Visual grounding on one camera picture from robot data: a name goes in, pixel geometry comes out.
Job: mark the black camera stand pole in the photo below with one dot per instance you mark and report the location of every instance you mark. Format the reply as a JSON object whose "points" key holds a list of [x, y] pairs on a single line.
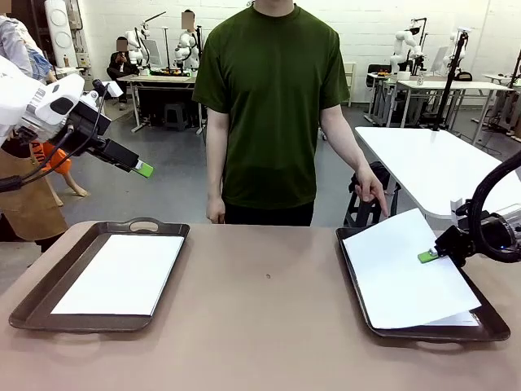
{"points": [[447, 93]]}

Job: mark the white rounded table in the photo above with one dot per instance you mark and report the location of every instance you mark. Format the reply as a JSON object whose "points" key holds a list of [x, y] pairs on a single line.
{"points": [[427, 163]]}

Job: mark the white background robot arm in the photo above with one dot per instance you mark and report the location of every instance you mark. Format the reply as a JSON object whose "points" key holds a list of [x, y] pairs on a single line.
{"points": [[401, 40], [455, 40]]}

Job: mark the long white background table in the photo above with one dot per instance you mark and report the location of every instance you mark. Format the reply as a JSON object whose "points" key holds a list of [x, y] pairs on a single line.
{"points": [[447, 84]]}

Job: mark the seated person in black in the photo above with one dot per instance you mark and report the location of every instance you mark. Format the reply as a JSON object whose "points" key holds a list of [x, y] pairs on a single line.
{"points": [[122, 61]]}

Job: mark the wooden top background table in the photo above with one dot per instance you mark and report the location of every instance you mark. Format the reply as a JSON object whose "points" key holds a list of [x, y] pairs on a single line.
{"points": [[163, 78]]}

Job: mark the mannequin with brown apron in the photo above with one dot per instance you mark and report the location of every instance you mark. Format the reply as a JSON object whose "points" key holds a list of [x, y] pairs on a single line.
{"points": [[28, 203]]}

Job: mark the person's left forearm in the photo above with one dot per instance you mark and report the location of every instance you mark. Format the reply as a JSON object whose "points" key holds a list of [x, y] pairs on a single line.
{"points": [[346, 146]]}

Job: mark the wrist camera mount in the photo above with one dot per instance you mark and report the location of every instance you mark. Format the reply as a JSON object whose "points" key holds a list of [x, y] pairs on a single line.
{"points": [[110, 89], [461, 207]]}

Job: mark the white standing air conditioner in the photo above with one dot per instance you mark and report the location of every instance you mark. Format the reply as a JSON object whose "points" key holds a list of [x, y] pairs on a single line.
{"points": [[61, 36]]}

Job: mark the person's left hand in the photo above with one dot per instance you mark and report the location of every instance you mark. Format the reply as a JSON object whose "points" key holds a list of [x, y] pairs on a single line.
{"points": [[371, 183]]}

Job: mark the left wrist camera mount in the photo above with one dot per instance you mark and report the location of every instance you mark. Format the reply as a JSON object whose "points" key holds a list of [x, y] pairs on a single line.
{"points": [[110, 89]]}

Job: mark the person's right forearm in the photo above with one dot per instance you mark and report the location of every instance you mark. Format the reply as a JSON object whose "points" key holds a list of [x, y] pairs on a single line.
{"points": [[216, 167]]}

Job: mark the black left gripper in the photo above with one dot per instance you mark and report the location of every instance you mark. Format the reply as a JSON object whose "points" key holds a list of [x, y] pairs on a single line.
{"points": [[89, 126]]}

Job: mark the person's right hand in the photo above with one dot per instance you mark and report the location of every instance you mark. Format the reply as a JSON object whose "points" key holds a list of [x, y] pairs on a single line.
{"points": [[215, 209]]}

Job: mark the white background humanoid robot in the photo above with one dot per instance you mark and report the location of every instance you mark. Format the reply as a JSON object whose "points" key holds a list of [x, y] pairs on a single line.
{"points": [[136, 45], [185, 47]]}

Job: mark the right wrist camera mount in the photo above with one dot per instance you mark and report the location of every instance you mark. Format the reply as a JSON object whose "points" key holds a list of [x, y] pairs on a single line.
{"points": [[461, 207]]}

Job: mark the black plastic stool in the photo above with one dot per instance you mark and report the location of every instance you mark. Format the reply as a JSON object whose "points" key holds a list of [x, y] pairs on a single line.
{"points": [[174, 108]]}

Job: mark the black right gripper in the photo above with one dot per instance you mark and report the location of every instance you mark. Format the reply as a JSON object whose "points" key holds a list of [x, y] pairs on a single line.
{"points": [[456, 244]]}

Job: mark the brown plastic tray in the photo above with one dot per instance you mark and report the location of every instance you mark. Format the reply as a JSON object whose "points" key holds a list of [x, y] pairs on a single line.
{"points": [[36, 301], [439, 334]]}

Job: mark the white A4 paper sheet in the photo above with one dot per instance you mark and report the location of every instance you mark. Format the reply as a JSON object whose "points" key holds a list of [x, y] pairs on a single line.
{"points": [[122, 277], [460, 321], [399, 277]]}

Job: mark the black office chair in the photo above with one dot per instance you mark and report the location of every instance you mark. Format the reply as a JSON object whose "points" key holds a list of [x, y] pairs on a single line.
{"points": [[376, 69]]}

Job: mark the mannequin with orange shorts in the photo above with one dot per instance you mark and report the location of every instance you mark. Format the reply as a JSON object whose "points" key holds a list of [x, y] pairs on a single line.
{"points": [[57, 159]]}

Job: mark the standing background person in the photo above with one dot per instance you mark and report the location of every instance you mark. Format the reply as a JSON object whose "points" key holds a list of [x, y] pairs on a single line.
{"points": [[188, 17]]}

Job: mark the person in green T-shirt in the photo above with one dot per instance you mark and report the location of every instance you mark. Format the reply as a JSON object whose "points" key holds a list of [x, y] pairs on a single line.
{"points": [[268, 102]]}

